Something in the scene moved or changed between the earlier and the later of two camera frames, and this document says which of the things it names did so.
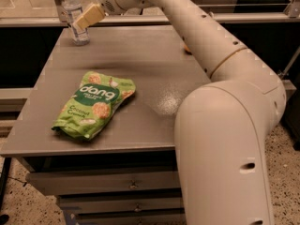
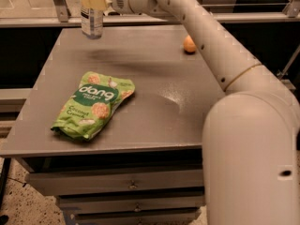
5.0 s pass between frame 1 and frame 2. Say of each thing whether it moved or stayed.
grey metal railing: stayed
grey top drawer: stayed
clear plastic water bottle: moved
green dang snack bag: stayed
